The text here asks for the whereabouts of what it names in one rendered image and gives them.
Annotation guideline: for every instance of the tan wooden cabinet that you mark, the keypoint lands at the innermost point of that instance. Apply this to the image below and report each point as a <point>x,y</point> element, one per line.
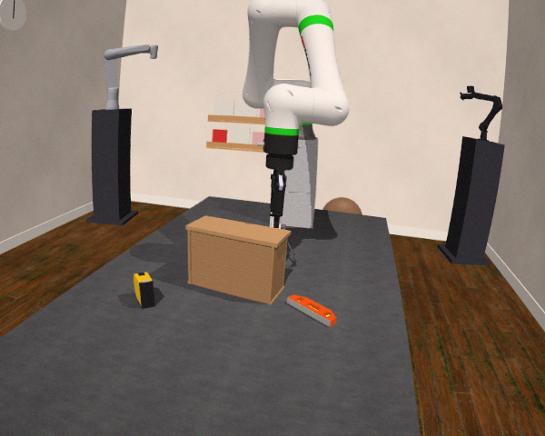
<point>242,259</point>

